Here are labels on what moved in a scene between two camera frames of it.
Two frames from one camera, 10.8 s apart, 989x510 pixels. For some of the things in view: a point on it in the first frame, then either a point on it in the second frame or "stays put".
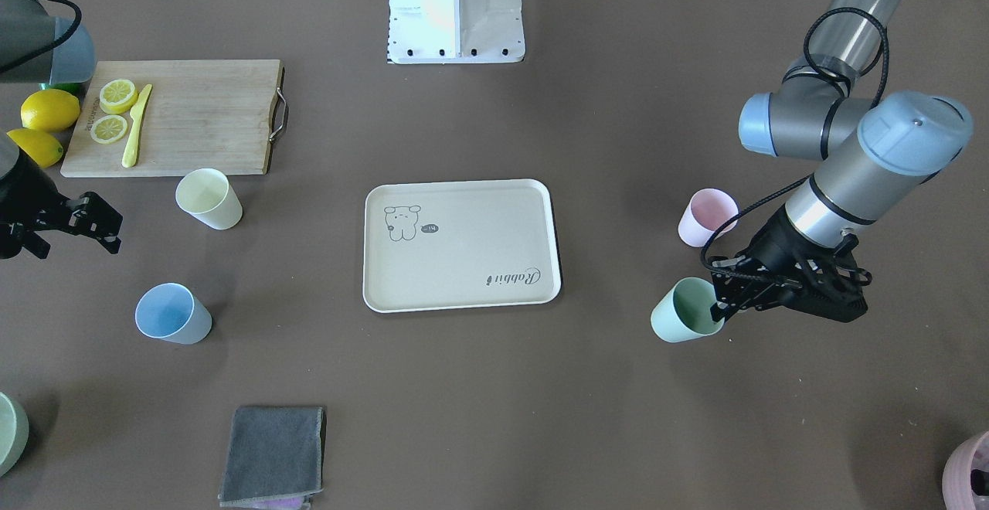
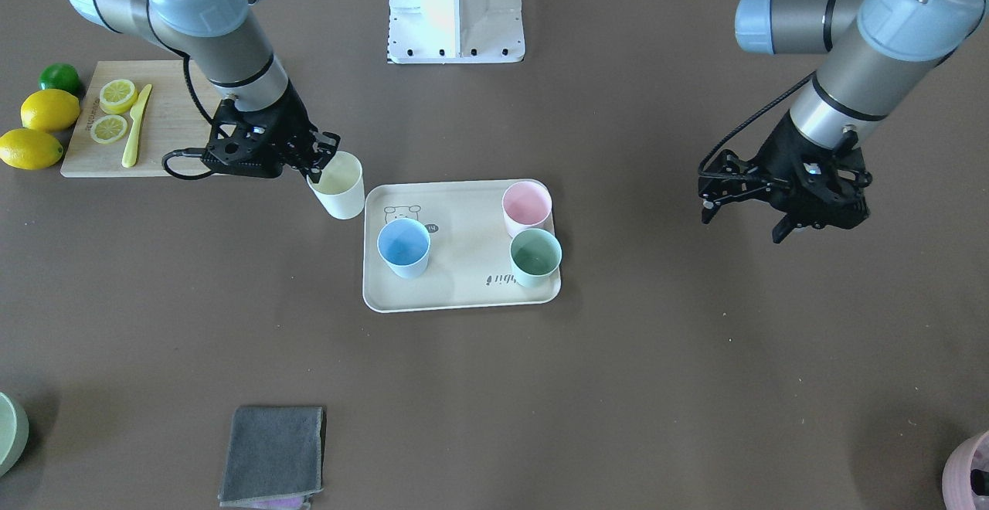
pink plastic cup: (707, 210) → (527, 205)
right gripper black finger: (90, 215) → (316, 165)
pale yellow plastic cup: (207, 194) → (341, 188)
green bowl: (14, 433) stays put
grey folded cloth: (274, 458) stays put
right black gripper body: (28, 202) → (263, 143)
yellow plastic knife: (130, 155) stays put
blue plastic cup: (170, 311) → (404, 245)
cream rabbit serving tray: (459, 244) stays put
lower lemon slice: (108, 129) stays put
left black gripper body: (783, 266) → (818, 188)
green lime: (77, 89) stays put
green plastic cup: (684, 312) → (536, 256)
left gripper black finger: (727, 304) → (708, 212)
